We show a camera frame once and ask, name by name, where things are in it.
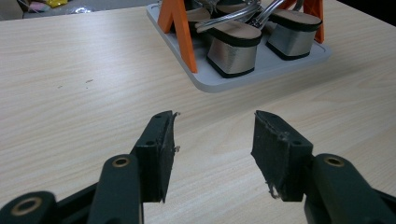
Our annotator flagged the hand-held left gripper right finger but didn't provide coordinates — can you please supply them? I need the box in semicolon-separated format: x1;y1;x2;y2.
250;110;314;203

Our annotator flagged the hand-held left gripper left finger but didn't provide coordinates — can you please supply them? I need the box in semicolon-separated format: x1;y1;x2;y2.
130;110;180;203

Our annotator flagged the metal cup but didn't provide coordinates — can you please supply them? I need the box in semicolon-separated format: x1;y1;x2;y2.
186;0;264;79

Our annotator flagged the clear plastic bag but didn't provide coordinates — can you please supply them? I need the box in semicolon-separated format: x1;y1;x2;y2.
66;7;95;15

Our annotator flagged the yellow packet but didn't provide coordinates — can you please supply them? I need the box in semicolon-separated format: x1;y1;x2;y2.
46;0;68;9

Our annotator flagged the pink packet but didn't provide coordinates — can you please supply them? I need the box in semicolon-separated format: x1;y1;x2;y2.
28;1;49;13

